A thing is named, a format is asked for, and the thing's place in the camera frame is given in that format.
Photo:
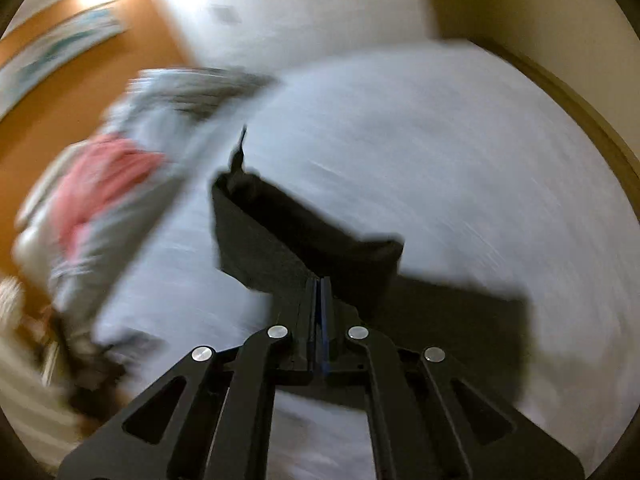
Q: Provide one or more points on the crumpled grey garment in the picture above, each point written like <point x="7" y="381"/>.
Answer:
<point x="210" y="95"/>

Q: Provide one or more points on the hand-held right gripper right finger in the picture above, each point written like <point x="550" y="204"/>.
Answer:
<point x="327" y="332"/>

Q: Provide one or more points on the black pants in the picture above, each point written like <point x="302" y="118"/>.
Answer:
<point x="300" y="240"/>

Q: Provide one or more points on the bed with butterfly print sheet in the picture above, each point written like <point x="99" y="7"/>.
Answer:
<point x="425" y="185"/>

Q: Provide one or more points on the pink cloth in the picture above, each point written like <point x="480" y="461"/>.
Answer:
<point x="100" y="185"/>

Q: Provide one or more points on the white wardrobe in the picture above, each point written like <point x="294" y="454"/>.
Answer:
<point x="290" y="5"/>

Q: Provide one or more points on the light grey duvet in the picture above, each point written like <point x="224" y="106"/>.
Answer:
<point x="125" y="200"/>

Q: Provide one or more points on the framed wall picture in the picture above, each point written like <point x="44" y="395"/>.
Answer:
<point x="55" y="50"/>

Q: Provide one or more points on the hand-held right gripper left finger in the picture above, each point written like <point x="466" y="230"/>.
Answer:
<point x="300" y="332"/>

